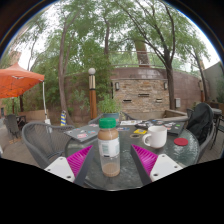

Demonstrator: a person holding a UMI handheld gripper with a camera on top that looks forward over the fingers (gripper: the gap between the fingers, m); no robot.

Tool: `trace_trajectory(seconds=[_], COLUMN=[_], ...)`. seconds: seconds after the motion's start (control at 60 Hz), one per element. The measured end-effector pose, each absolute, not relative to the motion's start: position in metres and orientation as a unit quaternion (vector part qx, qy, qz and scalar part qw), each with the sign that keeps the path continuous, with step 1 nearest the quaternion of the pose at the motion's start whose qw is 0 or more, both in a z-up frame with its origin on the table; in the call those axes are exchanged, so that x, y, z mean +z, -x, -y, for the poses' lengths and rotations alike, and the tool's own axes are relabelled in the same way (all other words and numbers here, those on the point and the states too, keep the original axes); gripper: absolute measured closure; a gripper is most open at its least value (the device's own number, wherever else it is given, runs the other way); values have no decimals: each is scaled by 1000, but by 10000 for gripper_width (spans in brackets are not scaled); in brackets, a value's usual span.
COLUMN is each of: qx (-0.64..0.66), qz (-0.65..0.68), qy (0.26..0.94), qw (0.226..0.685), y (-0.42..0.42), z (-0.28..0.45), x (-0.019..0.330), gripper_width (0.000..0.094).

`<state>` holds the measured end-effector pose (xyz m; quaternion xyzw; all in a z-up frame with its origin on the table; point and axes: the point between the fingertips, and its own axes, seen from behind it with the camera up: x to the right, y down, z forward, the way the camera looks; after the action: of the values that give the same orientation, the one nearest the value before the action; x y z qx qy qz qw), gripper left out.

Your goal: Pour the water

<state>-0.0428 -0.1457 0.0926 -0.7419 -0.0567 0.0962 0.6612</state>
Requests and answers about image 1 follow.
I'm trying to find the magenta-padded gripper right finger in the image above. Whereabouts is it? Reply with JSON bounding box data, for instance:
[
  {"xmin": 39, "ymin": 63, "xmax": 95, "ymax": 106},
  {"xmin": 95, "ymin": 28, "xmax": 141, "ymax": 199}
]
[{"xmin": 129, "ymin": 143, "xmax": 185, "ymax": 187}]

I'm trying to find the globe-topped lamp post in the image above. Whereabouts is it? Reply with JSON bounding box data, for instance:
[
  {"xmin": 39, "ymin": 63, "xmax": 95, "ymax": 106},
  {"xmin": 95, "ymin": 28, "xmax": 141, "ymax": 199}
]
[{"xmin": 87, "ymin": 67, "xmax": 99, "ymax": 120}]

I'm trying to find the round dark patio table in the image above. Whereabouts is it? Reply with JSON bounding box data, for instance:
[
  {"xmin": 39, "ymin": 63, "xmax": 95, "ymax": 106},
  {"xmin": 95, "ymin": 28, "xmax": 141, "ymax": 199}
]
[{"xmin": 210, "ymin": 107, "xmax": 224, "ymax": 134}]

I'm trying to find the grey laptop with stickers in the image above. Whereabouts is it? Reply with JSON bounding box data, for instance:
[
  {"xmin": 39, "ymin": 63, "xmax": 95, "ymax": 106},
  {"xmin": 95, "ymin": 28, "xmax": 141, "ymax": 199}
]
[{"xmin": 63, "ymin": 123, "xmax": 101, "ymax": 144}]

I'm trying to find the dark laptop with stickers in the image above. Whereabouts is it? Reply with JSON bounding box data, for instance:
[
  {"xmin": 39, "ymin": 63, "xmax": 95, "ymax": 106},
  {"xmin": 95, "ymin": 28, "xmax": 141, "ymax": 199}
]
[{"xmin": 136, "ymin": 118, "xmax": 186, "ymax": 136}]

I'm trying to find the black jacket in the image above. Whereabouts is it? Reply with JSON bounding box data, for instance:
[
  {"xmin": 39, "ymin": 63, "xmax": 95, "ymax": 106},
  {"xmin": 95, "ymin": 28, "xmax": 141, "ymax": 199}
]
[{"xmin": 186, "ymin": 102, "xmax": 215, "ymax": 146}]

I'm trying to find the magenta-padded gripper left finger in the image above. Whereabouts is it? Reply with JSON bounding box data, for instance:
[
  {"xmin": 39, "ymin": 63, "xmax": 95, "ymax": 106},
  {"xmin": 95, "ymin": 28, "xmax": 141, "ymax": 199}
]
[{"xmin": 43, "ymin": 144, "xmax": 97, "ymax": 187}]

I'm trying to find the yellow blue striped bollard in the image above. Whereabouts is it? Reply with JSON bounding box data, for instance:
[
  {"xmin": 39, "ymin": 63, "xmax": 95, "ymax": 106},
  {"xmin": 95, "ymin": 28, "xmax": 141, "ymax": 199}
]
[{"xmin": 60, "ymin": 110, "xmax": 68, "ymax": 127}]

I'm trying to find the white printed paper sheet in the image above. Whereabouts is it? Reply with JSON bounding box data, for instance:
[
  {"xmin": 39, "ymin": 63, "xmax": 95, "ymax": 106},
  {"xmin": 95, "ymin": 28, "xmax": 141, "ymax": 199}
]
[{"xmin": 119, "ymin": 119, "xmax": 144, "ymax": 127}]

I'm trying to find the tree with leaning trunk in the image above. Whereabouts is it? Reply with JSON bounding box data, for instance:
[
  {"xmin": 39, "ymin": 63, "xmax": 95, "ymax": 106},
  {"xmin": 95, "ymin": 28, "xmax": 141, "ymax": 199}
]
[{"xmin": 19, "ymin": 0, "xmax": 114, "ymax": 126}]

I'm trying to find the dark patio chair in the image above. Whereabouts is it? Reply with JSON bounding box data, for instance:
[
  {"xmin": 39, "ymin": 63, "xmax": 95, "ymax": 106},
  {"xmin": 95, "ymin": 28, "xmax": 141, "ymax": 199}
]
[{"xmin": 3, "ymin": 113, "xmax": 23, "ymax": 139}]

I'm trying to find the orange canopy tent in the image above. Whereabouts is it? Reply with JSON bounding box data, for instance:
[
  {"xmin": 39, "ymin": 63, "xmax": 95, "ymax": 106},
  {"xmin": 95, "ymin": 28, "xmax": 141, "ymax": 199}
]
[{"xmin": 0, "ymin": 61, "xmax": 52, "ymax": 126}]

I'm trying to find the flat round red coaster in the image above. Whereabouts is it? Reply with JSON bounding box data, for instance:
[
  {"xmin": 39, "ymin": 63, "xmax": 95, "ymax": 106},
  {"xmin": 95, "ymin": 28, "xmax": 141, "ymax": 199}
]
[{"xmin": 173, "ymin": 137, "xmax": 190, "ymax": 147}]

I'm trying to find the tall forked tree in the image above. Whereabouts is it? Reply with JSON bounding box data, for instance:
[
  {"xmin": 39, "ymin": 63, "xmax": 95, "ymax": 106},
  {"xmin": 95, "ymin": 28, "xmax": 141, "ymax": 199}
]
[{"xmin": 113, "ymin": 0, "xmax": 214, "ymax": 111}]

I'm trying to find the white mug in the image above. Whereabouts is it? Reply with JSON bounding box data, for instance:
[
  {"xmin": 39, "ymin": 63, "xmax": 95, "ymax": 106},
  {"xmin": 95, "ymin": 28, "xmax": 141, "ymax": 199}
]
[{"xmin": 142, "ymin": 125, "xmax": 168, "ymax": 149}]

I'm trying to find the green-capped brown drink bottle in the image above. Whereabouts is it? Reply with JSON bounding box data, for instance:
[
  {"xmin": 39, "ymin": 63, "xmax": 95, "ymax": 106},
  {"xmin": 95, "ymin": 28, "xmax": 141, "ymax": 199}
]
[{"xmin": 97, "ymin": 117, "xmax": 121, "ymax": 178}]

